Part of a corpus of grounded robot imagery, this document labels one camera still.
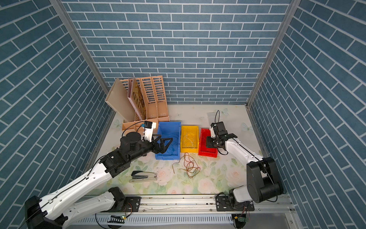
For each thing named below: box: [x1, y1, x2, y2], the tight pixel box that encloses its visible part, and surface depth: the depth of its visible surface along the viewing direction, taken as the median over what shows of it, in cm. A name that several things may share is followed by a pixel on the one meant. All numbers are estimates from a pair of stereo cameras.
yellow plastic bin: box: [180, 125, 200, 154], surface depth 99 cm
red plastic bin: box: [198, 128, 218, 158], surface depth 91 cm
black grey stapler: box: [129, 170, 157, 184], surface depth 83 cm
